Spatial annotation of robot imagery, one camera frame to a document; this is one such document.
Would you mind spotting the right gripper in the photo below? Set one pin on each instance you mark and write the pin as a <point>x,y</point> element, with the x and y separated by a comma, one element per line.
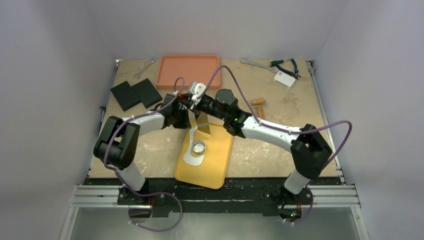
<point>196,103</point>

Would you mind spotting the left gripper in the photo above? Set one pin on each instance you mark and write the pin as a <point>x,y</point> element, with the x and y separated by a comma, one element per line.
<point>185,123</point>

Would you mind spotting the metal ring cutter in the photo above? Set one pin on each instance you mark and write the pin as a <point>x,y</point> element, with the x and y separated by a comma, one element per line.
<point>198,148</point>

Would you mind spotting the white dough ball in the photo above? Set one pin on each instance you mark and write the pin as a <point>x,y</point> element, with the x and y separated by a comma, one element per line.
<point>188,157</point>

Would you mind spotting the wooden dough roller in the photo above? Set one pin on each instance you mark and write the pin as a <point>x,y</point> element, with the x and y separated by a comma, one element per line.
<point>258,104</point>

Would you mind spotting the yellow tray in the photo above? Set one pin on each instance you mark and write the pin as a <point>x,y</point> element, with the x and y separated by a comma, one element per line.
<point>212,172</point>

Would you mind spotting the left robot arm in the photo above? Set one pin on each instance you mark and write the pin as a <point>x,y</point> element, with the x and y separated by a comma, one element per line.
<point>116,145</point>

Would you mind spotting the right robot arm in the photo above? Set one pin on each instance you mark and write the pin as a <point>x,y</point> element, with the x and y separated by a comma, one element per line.
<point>310,151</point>

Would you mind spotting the pink tray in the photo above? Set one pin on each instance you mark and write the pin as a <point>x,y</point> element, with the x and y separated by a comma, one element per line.
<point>192,67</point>

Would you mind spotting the black block right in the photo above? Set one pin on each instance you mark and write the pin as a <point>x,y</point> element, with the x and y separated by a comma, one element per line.
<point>147,93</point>

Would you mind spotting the black block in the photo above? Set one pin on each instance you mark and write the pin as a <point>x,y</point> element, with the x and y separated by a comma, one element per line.
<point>147,93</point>
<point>125,96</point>

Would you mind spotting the right silver wrench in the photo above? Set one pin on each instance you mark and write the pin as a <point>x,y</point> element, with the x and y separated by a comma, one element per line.
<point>260,65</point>

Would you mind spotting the silver wrench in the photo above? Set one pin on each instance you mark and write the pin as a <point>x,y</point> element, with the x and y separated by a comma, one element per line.
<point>260,65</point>
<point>139,73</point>

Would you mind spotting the black block left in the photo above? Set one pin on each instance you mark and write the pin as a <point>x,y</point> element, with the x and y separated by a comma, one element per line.
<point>125,96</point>

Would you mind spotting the left silver wrench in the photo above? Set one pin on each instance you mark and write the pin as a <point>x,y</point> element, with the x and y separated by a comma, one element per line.
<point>139,73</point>

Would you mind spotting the white small box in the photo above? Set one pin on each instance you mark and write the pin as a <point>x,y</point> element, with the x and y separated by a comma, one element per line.
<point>284,79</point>

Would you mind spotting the green blue pliers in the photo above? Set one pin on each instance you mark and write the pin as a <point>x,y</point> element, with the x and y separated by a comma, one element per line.
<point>279,64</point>

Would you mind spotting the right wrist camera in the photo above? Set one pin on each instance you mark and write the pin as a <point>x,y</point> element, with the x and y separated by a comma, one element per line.
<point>195,91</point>

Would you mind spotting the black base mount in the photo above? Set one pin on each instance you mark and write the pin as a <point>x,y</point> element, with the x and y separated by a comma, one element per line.
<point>238,195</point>

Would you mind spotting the aluminium frame rail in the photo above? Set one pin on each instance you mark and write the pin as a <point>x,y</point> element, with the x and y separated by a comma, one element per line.
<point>96,195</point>

